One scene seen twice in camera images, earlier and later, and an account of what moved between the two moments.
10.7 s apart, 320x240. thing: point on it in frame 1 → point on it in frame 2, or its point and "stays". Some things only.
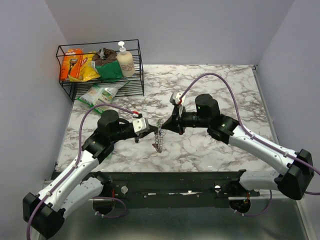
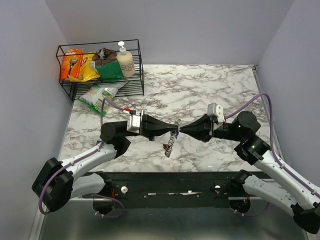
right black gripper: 175,122 → 202,128
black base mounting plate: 178,189 stays
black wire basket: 105,69 stays
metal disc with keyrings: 159,136 → 168,151
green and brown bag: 105,62 stays
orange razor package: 71,64 stays
